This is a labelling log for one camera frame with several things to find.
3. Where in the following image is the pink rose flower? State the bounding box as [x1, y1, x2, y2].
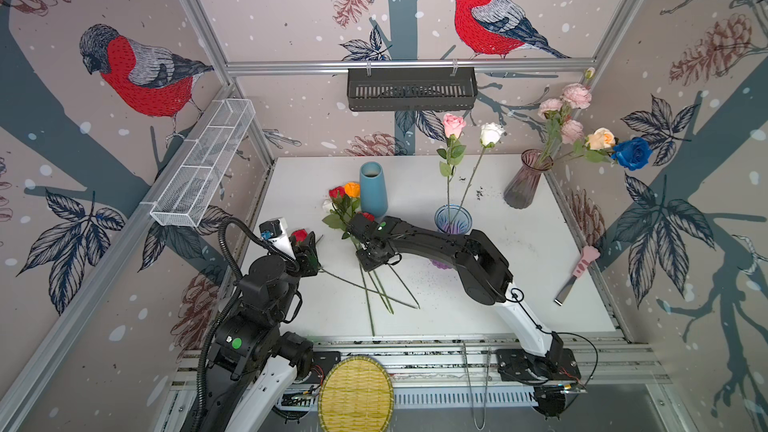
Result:
[437, 113, 466, 209]

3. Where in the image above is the yellow woven round mat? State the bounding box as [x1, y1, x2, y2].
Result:
[318, 355, 395, 432]

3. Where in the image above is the teal ceramic vase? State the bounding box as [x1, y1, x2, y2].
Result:
[359, 161, 388, 217]

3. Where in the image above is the white mesh wall shelf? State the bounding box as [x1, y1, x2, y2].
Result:
[150, 98, 255, 227]

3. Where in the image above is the black hanging wire basket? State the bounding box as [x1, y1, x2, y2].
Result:
[347, 67, 478, 112]

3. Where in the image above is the white rose flower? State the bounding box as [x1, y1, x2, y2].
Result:
[322, 199, 334, 213]
[452, 122, 506, 229]

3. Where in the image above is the pink silicone spatula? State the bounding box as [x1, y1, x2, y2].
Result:
[554, 246, 600, 306]

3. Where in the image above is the dark red rose flower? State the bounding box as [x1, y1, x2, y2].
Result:
[329, 186, 346, 200]

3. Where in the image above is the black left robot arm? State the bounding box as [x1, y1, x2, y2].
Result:
[181, 217, 321, 431]

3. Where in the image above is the orange rose flower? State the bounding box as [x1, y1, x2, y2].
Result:
[343, 182, 361, 198]

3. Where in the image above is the cream peach rose stem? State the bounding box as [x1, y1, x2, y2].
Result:
[555, 128, 617, 163]

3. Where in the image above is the blue purple glass vase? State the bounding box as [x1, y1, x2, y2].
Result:
[434, 204, 473, 235]

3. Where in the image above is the blue rose flower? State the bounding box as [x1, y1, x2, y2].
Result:
[611, 137, 652, 171]

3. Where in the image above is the pink carnation flower stem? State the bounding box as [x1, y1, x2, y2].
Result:
[561, 119, 584, 144]

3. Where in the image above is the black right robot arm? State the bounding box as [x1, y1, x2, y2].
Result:
[346, 213, 581, 385]

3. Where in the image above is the smoky pink glass vase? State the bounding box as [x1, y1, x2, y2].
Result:
[503, 149, 553, 210]

